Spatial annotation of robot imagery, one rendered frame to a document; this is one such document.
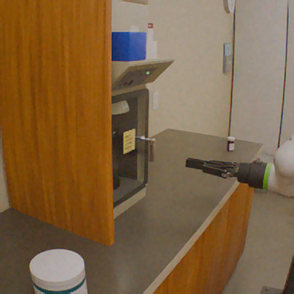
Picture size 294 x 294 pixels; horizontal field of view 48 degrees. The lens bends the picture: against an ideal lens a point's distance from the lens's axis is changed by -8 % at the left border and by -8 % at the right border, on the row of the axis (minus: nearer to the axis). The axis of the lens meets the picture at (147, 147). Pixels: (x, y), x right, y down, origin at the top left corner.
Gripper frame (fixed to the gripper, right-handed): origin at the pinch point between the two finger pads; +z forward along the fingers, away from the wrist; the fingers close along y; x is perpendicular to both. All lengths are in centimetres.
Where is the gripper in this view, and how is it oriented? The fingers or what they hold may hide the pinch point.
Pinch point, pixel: (195, 163)
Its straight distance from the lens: 128.0
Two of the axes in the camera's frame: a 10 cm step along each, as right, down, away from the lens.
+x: -0.2, 9.6, 2.8
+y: -4.9, 2.3, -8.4
